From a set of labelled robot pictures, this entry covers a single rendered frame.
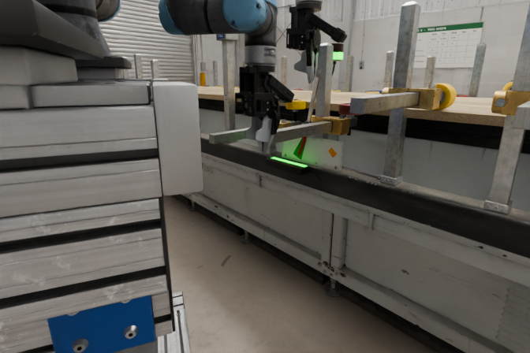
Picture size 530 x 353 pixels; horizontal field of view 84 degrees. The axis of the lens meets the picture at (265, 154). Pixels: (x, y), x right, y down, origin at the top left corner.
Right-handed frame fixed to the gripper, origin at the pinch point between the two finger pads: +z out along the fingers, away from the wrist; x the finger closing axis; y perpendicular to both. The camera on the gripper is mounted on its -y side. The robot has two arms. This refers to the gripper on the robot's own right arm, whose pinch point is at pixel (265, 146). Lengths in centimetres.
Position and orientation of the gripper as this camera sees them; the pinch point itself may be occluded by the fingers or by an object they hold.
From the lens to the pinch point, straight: 76.8
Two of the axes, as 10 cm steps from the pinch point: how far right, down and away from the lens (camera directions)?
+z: -0.1, 9.7, 2.4
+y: -7.1, 1.6, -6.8
